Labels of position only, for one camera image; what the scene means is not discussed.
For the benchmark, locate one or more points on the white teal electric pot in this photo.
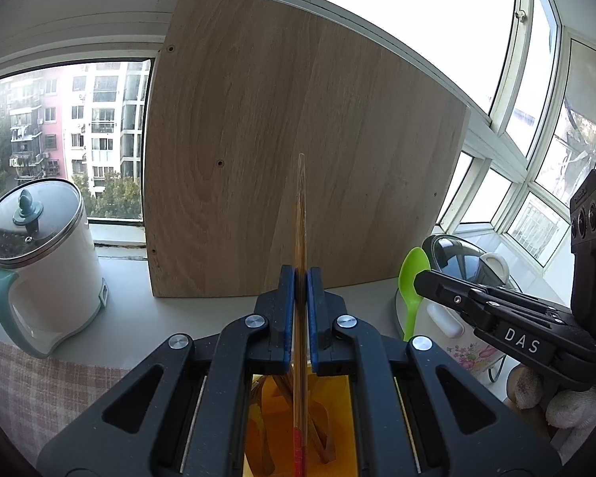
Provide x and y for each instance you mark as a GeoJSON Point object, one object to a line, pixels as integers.
{"type": "Point", "coordinates": [54, 283]}

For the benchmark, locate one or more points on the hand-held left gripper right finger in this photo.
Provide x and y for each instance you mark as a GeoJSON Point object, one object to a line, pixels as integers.
{"type": "Point", "coordinates": [312, 318]}

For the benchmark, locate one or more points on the pink checked cloth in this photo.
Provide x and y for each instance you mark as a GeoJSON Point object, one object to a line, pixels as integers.
{"type": "Point", "coordinates": [30, 382]}

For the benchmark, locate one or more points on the green plastic spoon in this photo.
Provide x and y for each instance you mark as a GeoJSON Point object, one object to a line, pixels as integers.
{"type": "Point", "coordinates": [410, 278]}

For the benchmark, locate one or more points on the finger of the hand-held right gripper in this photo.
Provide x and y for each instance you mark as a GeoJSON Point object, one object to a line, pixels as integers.
{"type": "Point", "coordinates": [442, 280]}
{"type": "Point", "coordinates": [452, 300]}

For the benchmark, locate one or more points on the yellow plastic container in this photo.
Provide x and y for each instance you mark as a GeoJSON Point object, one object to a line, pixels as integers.
{"type": "Point", "coordinates": [337, 388]}

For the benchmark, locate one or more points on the large wooden board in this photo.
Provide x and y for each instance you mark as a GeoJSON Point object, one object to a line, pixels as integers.
{"type": "Point", "coordinates": [278, 109]}

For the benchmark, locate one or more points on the floral white rice cooker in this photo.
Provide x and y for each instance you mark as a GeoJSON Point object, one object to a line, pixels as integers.
{"type": "Point", "coordinates": [469, 357]}

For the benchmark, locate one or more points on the white window frame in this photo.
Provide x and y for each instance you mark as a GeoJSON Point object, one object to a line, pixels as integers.
{"type": "Point", "coordinates": [104, 20]}

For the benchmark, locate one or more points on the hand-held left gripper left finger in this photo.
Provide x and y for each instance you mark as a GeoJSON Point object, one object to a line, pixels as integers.
{"type": "Point", "coordinates": [289, 308]}

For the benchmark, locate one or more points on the red-ended bamboo chopstick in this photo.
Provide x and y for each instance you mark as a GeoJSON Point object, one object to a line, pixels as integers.
{"type": "Point", "coordinates": [304, 238]}
{"type": "Point", "coordinates": [298, 238]}

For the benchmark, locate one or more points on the person's right hand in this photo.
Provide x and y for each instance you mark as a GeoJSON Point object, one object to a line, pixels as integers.
{"type": "Point", "coordinates": [571, 407]}

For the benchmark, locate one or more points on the apartment buildings outside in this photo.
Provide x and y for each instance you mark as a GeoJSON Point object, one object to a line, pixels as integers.
{"type": "Point", "coordinates": [104, 109]}

